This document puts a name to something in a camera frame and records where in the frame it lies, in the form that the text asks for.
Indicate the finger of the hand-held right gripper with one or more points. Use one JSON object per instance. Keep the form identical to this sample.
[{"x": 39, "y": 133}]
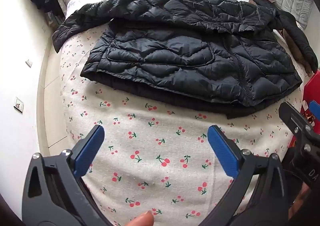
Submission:
[
  {"x": 314, "y": 106},
  {"x": 291, "y": 117}
]

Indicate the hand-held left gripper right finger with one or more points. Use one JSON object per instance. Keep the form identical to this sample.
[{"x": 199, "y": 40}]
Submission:
[{"x": 225, "y": 152}]

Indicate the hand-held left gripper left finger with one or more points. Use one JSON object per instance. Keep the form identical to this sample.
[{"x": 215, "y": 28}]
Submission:
[{"x": 88, "y": 152}]

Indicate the black puffer jacket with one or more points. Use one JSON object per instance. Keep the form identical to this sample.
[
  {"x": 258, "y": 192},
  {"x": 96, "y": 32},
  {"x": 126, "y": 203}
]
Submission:
[{"x": 180, "y": 48}]

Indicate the person's left hand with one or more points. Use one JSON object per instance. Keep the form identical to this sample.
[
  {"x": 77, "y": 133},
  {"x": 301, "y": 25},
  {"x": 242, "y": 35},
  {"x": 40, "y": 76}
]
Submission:
[{"x": 141, "y": 219}]

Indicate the red printed box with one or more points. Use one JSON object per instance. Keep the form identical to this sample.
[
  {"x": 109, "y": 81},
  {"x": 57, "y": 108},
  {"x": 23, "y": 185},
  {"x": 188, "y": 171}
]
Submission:
[{"x": 311, "y": 86}]

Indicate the brown cloth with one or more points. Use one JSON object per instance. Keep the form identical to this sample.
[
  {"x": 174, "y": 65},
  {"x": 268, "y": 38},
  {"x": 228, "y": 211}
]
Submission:
[{"x": 295, "y": 51}]

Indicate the cherry print blanket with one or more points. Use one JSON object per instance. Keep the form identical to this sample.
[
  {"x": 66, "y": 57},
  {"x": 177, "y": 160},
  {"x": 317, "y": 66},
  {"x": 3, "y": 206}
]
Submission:
[{"x": 150, "y": 146}]

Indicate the wall switch plate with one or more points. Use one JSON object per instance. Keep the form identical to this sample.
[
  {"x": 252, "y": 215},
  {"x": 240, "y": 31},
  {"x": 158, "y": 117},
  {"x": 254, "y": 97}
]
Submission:
[{"x": 18, "y": 104}]

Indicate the white wall socket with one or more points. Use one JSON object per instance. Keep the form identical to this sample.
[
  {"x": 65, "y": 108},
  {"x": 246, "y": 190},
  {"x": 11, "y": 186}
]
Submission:
[{"x": 29, "y": 63}]

